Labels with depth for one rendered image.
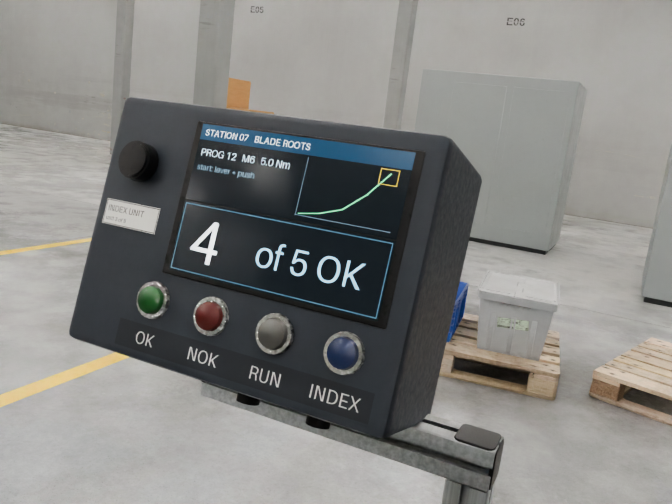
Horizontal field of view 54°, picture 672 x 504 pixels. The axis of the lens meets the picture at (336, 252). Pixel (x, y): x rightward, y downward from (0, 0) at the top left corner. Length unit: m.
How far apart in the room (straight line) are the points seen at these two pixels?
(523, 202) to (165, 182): 7.48
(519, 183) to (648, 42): 5.70
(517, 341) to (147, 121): 3.20
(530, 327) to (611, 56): 9.82
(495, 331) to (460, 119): 4.77
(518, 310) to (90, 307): 3.13
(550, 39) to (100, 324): 12.80
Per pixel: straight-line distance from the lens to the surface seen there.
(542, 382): 3.52
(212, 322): 0.45
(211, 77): 6.46
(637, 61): 12.99
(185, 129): 0.50
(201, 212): 0.47
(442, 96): 8.14
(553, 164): 7.84
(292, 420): 0.52
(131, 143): 0.51
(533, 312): 3.54
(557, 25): 13.20
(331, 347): 0.41
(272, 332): 0.42
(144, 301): 0.48
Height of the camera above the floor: 1.26
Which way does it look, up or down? 11 degrees down
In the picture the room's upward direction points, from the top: 7 degrees clockwise
